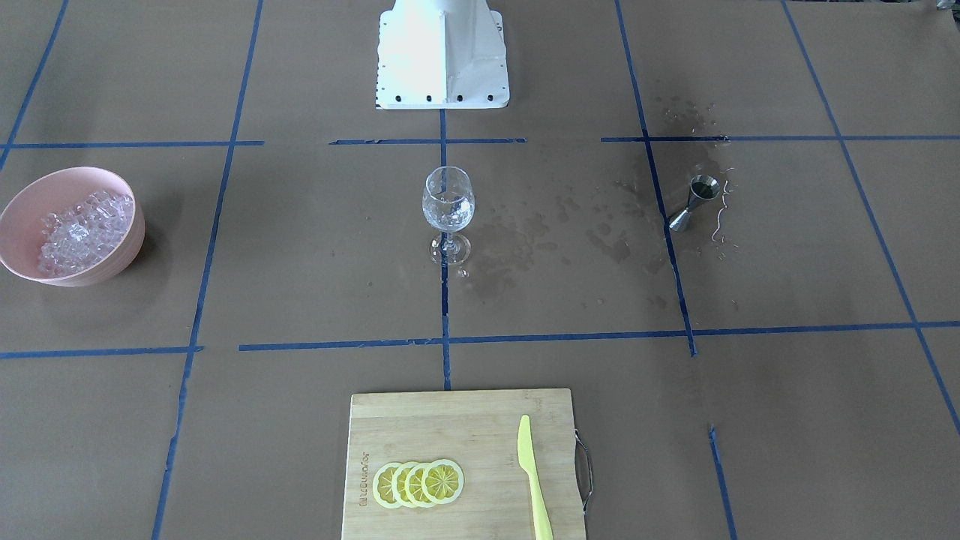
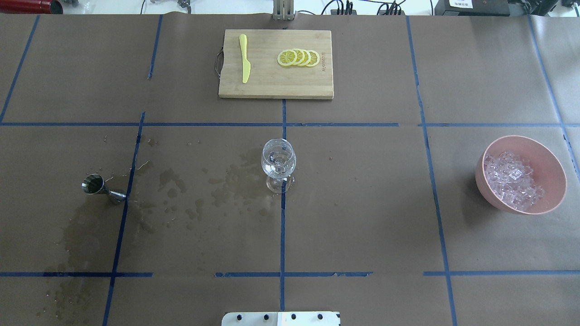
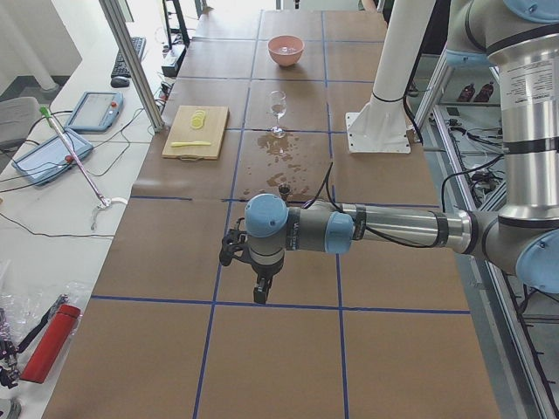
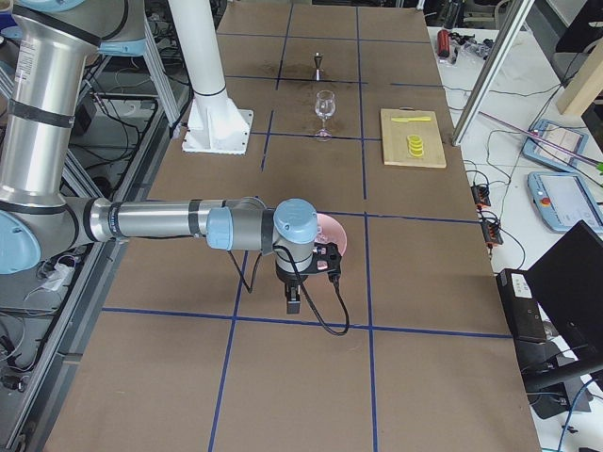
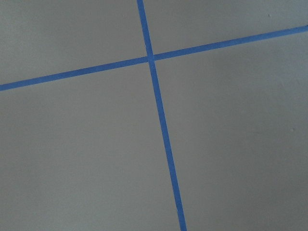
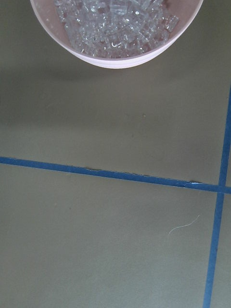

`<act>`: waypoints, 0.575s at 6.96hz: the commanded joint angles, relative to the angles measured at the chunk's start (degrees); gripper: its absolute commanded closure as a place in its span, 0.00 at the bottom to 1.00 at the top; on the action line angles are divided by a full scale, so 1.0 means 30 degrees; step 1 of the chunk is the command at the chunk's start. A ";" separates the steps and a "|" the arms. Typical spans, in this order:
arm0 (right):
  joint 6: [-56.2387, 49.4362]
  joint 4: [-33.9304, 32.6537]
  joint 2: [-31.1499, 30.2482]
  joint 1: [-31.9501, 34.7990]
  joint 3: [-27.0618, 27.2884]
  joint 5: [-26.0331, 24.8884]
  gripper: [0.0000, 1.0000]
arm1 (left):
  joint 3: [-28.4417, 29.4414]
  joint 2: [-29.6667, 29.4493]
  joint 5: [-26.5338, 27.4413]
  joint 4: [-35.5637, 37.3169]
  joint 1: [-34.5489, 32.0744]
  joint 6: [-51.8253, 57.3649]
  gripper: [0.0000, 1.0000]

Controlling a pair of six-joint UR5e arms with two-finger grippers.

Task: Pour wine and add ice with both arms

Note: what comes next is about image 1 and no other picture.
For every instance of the clear wine glass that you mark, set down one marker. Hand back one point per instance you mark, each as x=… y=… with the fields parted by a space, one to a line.
x=448 y=205

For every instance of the lemon slice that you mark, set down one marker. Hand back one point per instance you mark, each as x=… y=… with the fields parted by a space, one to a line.
x=414 y=485
x=383 y=491
x=398 y=484
x=443 y=481

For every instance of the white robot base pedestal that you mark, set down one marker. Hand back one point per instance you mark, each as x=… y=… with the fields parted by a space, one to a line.
x=441 y=55

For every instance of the bamboo cutting board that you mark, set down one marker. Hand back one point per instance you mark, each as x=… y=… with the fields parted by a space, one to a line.
x=478 y=430

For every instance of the yellow plastic knife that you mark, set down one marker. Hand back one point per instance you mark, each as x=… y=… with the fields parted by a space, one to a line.
x=527 y=462

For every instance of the pink bowl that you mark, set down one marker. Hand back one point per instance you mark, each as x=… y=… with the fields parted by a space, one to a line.
x=21 y=224

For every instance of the steel jigger measuring cup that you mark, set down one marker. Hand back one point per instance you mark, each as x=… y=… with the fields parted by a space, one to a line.
x=701 y=190

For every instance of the pile of clear ice cubes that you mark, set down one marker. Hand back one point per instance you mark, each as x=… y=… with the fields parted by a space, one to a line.
x=84 y=234

